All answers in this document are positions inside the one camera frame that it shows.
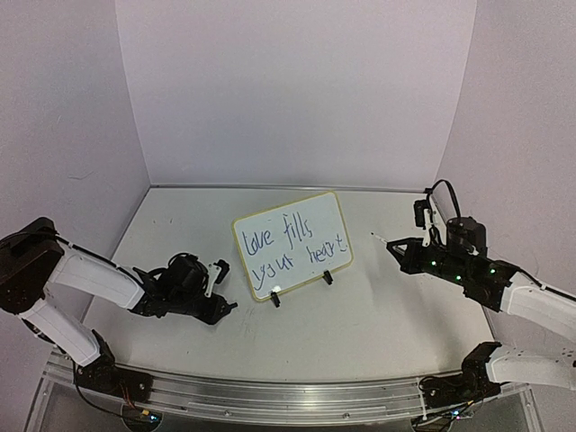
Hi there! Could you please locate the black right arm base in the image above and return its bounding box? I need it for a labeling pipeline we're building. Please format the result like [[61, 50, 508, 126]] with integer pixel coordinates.
[[418, 342, 502, 409]]

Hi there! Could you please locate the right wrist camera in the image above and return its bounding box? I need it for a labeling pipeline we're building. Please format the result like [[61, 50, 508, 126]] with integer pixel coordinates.
[[413, 199, 436, 247]]

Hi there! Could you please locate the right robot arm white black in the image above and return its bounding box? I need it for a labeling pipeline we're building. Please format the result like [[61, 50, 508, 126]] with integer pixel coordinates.
[[386, 217, 575, 408]]

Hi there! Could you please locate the black right whiteboard foot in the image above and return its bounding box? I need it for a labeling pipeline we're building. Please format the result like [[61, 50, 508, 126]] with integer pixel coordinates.
[[323, 271, 334, 285]]

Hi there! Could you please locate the white marker pen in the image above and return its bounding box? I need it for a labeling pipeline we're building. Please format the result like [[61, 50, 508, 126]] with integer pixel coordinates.
[[371, 232, 388, 246]]

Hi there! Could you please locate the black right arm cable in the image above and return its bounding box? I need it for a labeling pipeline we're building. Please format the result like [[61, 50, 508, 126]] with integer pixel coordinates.
[[425, 179, 463, 221]]

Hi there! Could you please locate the yellow framed small whiteboard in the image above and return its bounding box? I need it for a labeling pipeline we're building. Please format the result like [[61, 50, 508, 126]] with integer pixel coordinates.
[[231, 191, 354, 302]]

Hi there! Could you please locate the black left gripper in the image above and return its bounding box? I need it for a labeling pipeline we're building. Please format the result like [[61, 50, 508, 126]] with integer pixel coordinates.
[[169, 290, 230, 324]]

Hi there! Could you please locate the aluminium front rail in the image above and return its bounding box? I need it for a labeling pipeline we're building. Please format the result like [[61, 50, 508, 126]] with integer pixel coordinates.
[[25, 353, 543, 431]]

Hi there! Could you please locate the aluminium back table rail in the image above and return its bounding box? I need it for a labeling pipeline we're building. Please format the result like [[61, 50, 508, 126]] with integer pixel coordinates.
[[148, 184, 425, 194]]

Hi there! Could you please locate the black whiteboard foot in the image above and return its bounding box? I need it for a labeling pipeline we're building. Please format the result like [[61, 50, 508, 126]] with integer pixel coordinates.
[[323, 271, 334, 285], [270, 292, 281, 308]]

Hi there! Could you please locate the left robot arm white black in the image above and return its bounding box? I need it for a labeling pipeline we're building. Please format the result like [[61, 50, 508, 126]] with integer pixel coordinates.
[[1, 217, 238, 392]]

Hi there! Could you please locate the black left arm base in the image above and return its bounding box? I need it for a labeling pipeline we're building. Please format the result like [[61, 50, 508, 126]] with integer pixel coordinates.
[[74, 330, 153, 402]]

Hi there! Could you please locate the left base cable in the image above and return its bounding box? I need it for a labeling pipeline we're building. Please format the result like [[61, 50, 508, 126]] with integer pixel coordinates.
[[69, 368, 154, 424]]

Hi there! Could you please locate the black left whiteboard foot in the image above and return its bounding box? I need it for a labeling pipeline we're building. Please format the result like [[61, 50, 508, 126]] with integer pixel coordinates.
[[270, 292, 281, 308]]

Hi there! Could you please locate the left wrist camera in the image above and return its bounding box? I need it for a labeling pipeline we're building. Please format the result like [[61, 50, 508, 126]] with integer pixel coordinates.
[[204, 259, 230, 298]]

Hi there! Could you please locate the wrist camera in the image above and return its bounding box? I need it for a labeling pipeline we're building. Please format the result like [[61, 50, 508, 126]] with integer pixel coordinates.
[[204, 259, 230, 298], [413, 199, 436, 247]]

